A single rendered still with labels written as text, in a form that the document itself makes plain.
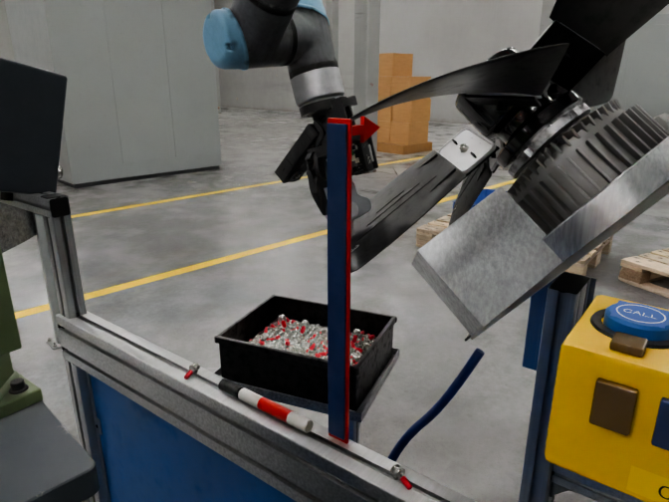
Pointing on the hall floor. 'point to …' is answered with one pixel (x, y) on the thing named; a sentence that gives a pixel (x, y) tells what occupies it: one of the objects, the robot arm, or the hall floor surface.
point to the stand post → (552, 333)
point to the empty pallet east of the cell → (646, 271)
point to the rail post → (77, 377)
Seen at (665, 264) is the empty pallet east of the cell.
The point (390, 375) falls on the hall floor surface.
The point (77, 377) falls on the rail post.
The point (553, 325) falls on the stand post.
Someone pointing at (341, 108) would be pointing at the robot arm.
